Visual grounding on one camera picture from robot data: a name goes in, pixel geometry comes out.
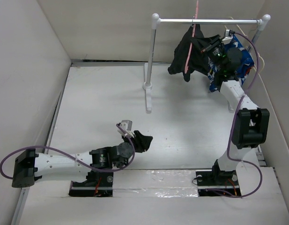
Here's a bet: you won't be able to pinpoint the white clothes rack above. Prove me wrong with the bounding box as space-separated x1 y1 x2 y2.
143 13 271 113

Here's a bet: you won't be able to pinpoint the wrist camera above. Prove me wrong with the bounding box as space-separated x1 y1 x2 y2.
116 120 135 138
222 30 235 45

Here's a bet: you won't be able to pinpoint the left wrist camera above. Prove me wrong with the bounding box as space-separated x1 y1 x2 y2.
116 120 135 138

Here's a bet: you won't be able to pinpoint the cream plastic hanger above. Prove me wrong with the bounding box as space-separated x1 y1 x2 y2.
229 16 265 74

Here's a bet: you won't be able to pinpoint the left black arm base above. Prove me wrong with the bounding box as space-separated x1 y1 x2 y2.
68 172 113 197

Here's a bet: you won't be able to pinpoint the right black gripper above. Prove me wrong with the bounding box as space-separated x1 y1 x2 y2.
189 34 224 72

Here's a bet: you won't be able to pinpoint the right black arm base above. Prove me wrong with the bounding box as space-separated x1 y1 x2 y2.
192 165 241 197

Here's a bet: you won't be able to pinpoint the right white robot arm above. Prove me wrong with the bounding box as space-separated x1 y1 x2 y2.
201 35 270 185

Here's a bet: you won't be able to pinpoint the black trousers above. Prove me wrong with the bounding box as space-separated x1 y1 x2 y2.
168 24 210 82

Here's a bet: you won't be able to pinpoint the pink plastic hanger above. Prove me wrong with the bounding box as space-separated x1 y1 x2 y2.
184 0 199 74

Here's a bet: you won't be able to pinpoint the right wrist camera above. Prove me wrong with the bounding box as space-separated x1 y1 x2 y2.
222 30 235 45

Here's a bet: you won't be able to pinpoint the blue patterned garment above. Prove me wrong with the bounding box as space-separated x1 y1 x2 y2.
207 34 254 92

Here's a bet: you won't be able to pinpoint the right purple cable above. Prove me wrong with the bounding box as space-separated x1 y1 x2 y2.
213 30 263 199

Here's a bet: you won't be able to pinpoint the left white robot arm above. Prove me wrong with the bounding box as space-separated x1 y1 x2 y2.
12 130 153 188

